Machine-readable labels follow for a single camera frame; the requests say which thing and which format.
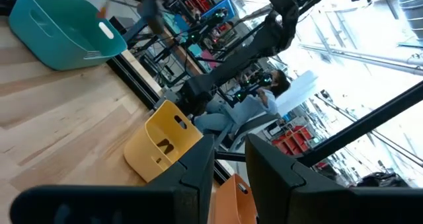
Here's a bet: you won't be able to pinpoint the black frame bar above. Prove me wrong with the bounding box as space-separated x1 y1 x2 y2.
296 81 423 168

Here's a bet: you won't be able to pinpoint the yellow plastic bin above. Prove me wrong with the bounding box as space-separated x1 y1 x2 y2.
123 99 204 184

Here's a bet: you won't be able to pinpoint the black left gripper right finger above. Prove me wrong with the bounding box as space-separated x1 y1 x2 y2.
245 133 350 224

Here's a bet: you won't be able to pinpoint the red storage bins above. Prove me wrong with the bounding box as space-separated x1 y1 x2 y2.
270 124 314 156

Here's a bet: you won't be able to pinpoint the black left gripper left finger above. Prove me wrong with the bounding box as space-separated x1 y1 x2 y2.
147 134 216 224

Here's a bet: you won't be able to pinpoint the black bag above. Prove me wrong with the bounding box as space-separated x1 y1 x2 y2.
356 171 411 189

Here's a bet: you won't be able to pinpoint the orange plastic bin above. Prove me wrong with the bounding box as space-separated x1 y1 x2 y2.
212 173 259 224

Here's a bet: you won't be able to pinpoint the seated person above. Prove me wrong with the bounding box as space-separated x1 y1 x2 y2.
194 68 292 136

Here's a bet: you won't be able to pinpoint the blue table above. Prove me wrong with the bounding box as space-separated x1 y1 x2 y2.
200 0 237 20

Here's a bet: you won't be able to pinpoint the teal plastic bin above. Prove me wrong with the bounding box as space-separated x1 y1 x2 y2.
8 0 128 71

